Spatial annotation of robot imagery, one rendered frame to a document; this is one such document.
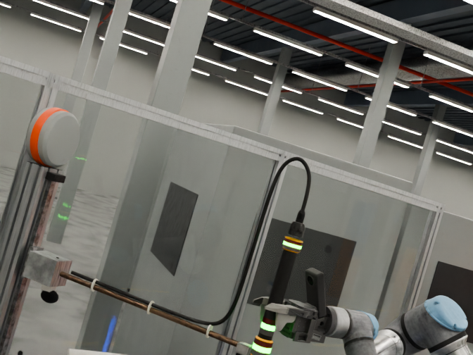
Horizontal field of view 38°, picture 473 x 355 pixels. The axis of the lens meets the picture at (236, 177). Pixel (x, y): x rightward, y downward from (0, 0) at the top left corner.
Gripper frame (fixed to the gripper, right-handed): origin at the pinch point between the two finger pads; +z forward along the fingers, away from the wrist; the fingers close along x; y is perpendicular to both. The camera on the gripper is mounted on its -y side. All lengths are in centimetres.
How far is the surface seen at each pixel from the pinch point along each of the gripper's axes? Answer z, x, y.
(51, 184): 36, 55, -10
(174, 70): -155, 393, -91
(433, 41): -606, 564, -276
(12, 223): 43, 58, 3
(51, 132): 41, 53, -23
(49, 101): 38, 70, -31
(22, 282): 37, 55, 18
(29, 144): 45, 56, -18
